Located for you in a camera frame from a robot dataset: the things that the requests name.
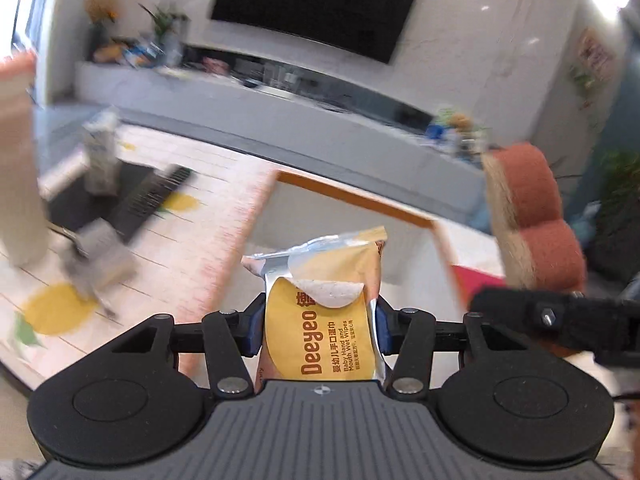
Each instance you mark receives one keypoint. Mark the wall sticker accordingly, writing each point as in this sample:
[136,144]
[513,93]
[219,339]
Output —
[592,62]

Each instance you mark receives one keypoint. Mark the grey television cabinet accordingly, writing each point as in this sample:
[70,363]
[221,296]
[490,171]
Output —
[300,120]

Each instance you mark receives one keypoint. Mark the yellow flower bouquet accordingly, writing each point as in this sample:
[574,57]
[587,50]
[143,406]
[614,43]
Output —
[102,7]

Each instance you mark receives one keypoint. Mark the group of small toys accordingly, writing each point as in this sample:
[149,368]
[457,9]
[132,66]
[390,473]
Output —
[457,127]

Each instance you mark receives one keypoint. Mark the beige upright object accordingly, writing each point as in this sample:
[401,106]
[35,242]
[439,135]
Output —
[20,160]

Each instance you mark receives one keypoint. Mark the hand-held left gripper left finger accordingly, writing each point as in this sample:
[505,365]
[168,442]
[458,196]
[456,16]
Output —
[256,327]

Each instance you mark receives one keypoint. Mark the pile of snack packets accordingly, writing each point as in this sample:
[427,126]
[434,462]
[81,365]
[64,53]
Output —
[135,52]

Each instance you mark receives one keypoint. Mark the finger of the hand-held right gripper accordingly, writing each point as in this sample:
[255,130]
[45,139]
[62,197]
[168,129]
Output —
[575,320]

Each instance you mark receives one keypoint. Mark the orange wet wipes packet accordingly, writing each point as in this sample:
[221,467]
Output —
[320,335]

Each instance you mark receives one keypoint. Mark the black flat television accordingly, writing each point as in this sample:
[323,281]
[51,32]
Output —
[320,5]

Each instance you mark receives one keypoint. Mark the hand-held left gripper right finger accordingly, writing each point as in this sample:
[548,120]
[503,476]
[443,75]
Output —
[382,330]

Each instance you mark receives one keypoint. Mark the pink lemon printed tablecloth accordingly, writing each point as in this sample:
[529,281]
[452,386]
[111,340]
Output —
[190,260]

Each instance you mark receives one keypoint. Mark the black flat box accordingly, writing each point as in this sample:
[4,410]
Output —
[80,205]

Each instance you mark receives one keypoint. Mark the green potted plant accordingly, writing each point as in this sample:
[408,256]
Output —
[617,205]

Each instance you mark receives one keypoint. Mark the green leafy plant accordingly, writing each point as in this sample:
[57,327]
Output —
[162,22]

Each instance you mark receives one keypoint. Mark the pale grey object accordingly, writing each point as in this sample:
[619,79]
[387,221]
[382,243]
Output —
[97,255]

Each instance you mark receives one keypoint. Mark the pink small box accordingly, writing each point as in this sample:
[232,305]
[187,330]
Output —
[214,65]

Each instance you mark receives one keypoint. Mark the orange plush cushion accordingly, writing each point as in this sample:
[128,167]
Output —
[535,210]

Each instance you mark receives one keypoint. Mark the black remote control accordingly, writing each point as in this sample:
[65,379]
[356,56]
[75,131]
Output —
[150,200]

